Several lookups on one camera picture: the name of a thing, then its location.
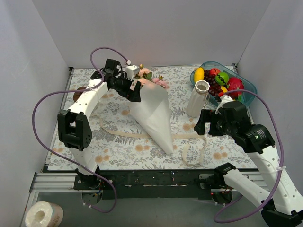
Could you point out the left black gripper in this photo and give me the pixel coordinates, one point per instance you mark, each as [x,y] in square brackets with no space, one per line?
[129,87]

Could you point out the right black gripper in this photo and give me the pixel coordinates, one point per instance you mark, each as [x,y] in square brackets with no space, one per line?
[211,123]

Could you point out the pink flower stems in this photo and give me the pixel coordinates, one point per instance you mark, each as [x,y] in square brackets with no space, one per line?
[143,75]

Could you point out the white wrapping paper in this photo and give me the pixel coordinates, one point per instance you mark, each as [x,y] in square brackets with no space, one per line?
[153,114]

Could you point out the cream ribbon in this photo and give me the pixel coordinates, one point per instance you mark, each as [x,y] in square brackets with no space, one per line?
[174,136]

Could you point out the brown ribbon spool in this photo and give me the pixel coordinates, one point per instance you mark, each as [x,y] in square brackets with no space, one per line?
[78,93]

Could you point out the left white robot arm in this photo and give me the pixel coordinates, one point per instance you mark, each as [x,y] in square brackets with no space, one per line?
[73,124]

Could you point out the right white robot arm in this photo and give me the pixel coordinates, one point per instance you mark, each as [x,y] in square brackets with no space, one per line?
[282,204]

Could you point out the white ribbed vase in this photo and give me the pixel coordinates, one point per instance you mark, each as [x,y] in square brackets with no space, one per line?
[198,99]

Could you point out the dark grape bunch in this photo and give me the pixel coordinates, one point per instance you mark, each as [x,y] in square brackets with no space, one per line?
[215,88]

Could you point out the small orange fruit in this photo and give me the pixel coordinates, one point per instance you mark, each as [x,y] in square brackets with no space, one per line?
[224,89]

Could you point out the yellow mango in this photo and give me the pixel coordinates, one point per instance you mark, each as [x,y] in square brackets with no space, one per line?
[199,74]

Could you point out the red dragon fruit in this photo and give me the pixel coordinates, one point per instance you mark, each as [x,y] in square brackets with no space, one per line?
[235,83]

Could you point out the red apple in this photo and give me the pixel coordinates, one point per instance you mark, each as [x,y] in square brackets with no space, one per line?
[214,71]

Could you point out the white tape roll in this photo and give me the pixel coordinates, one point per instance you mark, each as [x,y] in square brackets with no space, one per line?
[44,214]

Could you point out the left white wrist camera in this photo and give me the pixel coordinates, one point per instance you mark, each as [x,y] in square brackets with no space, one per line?
[132,71]

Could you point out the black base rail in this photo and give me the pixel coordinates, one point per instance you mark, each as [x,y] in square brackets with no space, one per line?
[175,183]

